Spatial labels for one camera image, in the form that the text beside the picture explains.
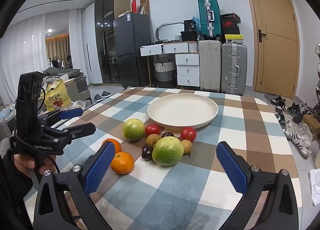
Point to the silver suitcase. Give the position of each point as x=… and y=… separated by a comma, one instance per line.
x=233, y=67

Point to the white desk with drawers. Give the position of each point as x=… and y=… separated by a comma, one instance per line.
x=175, y=48

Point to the white wardrobe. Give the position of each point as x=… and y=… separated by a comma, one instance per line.
x=91, y=45

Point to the white drawer cabinet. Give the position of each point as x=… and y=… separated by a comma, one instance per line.
x=187, y=70

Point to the brown cardboard box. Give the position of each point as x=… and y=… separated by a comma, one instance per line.
x=310, y=121

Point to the green speckled passion fruit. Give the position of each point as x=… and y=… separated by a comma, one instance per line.
x=133, y=130

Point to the teal suitcase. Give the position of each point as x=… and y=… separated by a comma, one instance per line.
x=208, y=19

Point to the grey slipper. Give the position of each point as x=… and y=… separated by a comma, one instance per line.
x=98, y=98
x=106, y=94

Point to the shoe rack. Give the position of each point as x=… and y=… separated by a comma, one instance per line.
x=318, y=65

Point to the person's left hand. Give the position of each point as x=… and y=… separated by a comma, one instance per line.
x=23, y=162

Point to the checked tablecloth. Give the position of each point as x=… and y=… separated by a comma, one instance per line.
x=175, y=195

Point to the yellow plastic bag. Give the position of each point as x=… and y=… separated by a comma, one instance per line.
x=57, y=96

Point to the beige curtain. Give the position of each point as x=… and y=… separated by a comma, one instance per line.
x=57, y=47

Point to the white curtain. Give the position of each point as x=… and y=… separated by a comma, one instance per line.
x=25, y=45

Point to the black storage bin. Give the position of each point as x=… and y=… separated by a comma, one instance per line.
x=189, y=36

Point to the beige suitcase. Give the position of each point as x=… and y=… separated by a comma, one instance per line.
x=210, y=65

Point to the pale yellow-green passion fruit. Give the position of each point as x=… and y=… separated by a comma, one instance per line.
x=168, y=151

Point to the dark grey refrigerator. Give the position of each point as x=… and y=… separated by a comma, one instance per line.
x=132, y=45

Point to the open cardboard box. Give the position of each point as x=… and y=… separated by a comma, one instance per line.
x=144, y=7

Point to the white ribbed container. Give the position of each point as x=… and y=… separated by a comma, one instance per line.
x=193, y=47

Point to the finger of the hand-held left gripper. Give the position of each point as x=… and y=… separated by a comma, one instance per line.
x=80, y=130
x=71, y=113

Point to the grey curved hoop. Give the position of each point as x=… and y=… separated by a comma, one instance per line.
x=160, y=27

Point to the black labelled box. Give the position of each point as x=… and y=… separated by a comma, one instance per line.
x=189, y=25

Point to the pile of shoes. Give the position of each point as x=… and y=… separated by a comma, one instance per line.
x=297, y=130

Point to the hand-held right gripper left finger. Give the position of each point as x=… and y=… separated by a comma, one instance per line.
x=100, y=167

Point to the pile of grey clothes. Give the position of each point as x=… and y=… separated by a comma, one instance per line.
x=62, y=72

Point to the orange mandarin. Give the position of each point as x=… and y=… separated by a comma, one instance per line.
x=115, y=145
x=122, y=163

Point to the red and black shoe box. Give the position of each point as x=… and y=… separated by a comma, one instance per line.
x=231, y=29

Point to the person's left forearm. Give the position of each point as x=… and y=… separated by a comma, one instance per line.
x=12, y=195

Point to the blue plastic bag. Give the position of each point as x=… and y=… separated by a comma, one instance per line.
x=197, y=24

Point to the white plastic bag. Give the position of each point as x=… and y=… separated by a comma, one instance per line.
x=315, y=187

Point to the dark glass cabinet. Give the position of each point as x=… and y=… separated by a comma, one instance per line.
x=105, y=20

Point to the wooden door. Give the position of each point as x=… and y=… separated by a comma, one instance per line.
x=272, y=35

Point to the cream round plate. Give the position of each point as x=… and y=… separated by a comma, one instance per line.
x=182, y=112

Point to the woven laundry basket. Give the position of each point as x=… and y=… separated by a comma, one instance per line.
x=164, y=70

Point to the dark purple plum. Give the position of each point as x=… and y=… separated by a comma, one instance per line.
x=167, y=134
x=147, y=153

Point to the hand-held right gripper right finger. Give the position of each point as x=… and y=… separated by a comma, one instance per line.
x=232, y=167

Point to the brown longan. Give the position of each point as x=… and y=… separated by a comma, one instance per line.
x=152, y=140
x=187, y=146

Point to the red tomato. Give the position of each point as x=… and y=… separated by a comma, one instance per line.
x=188, y=133
x=152, y=130

